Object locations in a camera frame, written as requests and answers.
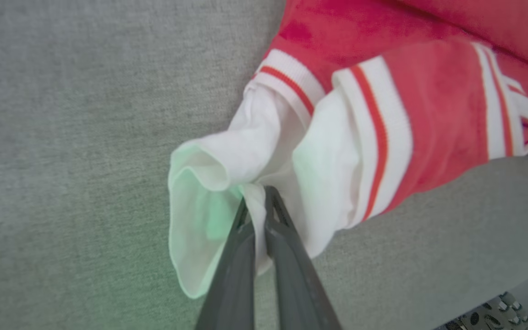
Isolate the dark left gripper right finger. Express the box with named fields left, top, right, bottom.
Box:
left=264, top=186, right=342, bottom=330

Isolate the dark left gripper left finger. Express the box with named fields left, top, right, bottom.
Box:
left=195, top=197, right=255, bottom=330

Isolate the red garment with white trim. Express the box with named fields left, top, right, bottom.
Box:
left=168, top=0, right=528, bottom=299

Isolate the grey perforated object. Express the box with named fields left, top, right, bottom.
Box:
left=436, top=292, right=528, bottom=330

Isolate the grey fabric sofa cushion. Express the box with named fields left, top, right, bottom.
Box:
left=0, top=0, right=528, bottom=330

